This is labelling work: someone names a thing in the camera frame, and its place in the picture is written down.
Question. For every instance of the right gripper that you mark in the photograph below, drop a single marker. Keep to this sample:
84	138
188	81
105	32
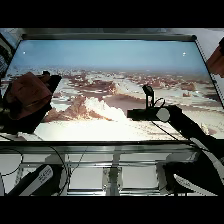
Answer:
141	114

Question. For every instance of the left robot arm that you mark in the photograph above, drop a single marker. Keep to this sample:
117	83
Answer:
31	180

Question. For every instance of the orange-brown garment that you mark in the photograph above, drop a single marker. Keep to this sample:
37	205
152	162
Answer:
216	61

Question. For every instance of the black garment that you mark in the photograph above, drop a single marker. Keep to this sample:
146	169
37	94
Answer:
25	125

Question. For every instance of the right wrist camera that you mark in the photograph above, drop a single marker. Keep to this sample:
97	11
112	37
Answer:
148	91

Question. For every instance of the silver frame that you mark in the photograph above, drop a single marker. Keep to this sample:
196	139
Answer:
113	156

